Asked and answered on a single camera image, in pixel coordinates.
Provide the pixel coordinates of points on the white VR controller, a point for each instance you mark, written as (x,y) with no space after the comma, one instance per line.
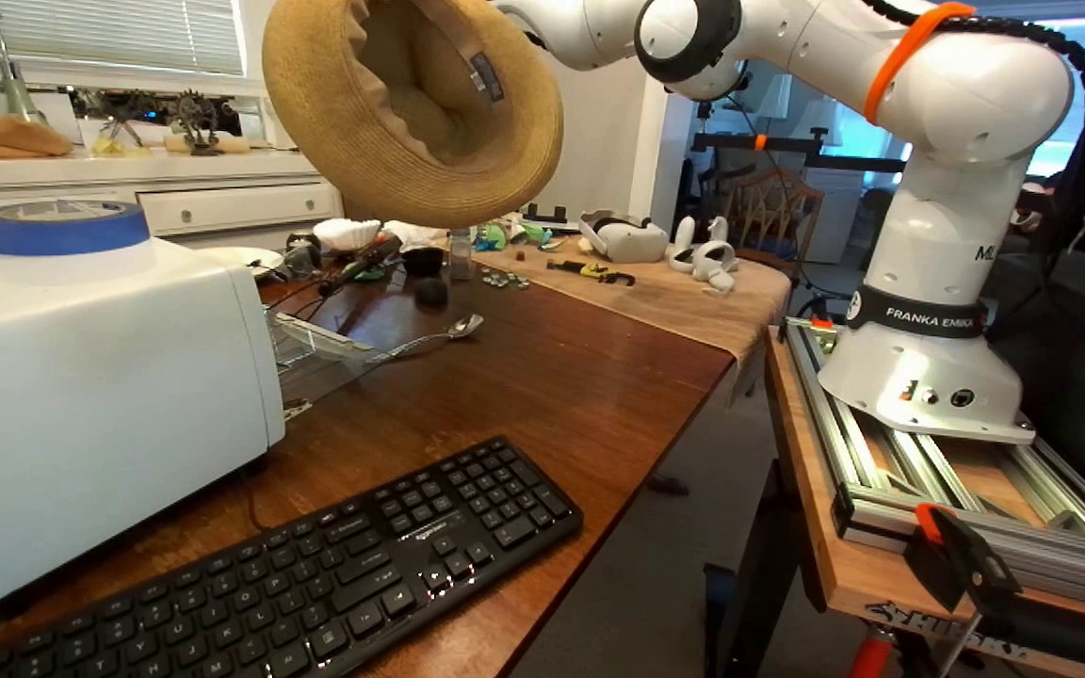
(711,261)

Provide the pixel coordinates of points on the clear glass tray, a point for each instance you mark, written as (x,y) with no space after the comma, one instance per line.
(297,339)

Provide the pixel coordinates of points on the white toaster oven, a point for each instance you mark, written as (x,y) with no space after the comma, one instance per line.
(129,379)

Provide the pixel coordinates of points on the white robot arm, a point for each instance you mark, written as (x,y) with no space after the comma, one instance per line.
(973,95)

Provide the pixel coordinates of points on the blue tape roll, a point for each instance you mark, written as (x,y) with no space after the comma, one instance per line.
(70,227)

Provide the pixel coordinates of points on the white sideboard cabinet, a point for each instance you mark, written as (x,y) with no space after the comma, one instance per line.
(237,207)

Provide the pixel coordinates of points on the tan woven straw hat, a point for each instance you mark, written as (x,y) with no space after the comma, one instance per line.
(423,109)

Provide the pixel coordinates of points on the aluminium rail robot base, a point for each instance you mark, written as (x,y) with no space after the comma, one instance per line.
(1021,498)

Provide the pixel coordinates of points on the wooden chair by window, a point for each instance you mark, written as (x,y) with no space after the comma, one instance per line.
(770,216)

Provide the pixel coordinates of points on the black orange clamp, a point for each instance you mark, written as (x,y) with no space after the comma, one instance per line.
(953,562)

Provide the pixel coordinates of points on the white VR headset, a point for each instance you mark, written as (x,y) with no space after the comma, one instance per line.
(623,241)

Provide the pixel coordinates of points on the black computer keyboard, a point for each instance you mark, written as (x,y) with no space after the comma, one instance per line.
(325,591)

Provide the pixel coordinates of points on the metal spoon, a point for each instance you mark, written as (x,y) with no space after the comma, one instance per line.
(429,339)

